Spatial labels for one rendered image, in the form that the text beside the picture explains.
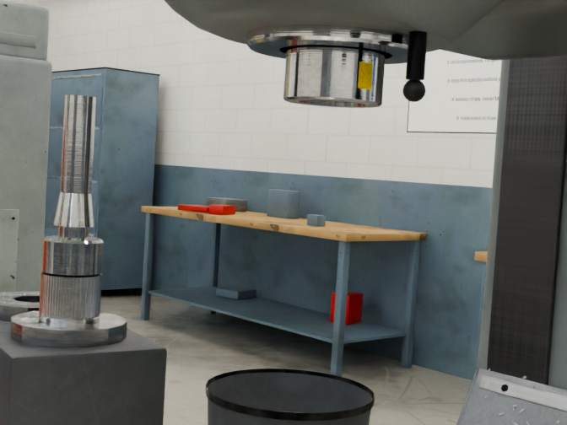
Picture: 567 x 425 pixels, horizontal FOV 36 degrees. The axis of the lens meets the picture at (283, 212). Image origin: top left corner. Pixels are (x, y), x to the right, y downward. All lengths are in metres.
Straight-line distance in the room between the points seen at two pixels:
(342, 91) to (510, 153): 0.41
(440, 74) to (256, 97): 1.84
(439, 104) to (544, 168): 4.97
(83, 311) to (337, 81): 0.36
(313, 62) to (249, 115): 6.68
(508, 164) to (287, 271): 5.91
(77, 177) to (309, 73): 0.33
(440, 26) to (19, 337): 0.42
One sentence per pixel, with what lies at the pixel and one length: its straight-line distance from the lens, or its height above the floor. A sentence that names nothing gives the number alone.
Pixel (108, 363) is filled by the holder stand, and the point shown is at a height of 1.09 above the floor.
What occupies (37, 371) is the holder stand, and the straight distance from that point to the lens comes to 0.65.
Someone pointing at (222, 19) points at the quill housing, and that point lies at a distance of 0.39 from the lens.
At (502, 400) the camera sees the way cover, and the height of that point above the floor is 1.06.
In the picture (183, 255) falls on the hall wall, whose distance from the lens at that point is 7.73.
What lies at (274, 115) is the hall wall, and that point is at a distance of 6.84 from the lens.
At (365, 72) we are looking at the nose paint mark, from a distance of 0.40.
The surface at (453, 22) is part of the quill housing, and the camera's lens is 0.40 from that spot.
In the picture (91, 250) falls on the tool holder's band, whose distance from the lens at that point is 0.69.
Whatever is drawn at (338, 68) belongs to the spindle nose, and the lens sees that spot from 0.40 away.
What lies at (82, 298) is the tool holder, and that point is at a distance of 0.69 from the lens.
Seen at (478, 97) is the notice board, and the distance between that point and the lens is 5.56.
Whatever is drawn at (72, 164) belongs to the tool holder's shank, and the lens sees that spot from 0.69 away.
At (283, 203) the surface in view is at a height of 0.99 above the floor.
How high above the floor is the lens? 1.25
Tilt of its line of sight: 3 degrees down
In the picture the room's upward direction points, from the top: 4 degrees clockwise
